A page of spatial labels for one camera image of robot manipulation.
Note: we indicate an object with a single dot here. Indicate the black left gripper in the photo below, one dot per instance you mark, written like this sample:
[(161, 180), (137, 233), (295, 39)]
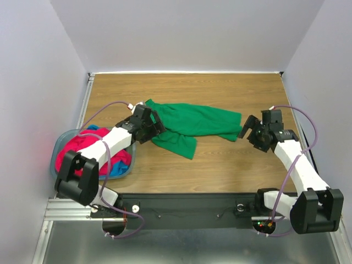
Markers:
[(158, 127)]

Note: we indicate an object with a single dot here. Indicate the blue t shirt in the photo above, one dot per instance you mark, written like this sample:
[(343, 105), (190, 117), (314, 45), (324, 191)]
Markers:
[(120, 161)]

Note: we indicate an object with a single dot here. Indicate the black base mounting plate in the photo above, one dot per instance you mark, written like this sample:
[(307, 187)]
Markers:
[(196, 210)]

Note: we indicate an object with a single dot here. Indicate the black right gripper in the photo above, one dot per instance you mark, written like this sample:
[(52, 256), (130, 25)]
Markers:
[(252, 131)]

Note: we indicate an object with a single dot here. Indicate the green t shirt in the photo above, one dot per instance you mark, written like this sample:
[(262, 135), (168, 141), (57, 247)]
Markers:
[(185, 122)]

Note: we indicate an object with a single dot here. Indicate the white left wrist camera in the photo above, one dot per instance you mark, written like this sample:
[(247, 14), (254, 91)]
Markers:
[(134, 105)]

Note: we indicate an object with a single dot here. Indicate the pink t shirt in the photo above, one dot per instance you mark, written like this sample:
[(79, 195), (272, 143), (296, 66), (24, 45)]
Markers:
[(117, 140)]

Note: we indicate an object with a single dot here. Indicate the grey plastic bin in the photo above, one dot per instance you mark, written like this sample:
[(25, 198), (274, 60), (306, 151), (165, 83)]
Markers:
[(70, 141)]

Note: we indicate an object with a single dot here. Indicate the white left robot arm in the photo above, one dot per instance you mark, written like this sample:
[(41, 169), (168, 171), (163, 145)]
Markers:
[(78, 176)]

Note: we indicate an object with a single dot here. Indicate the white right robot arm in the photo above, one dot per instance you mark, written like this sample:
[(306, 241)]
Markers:
[(316, 208)]

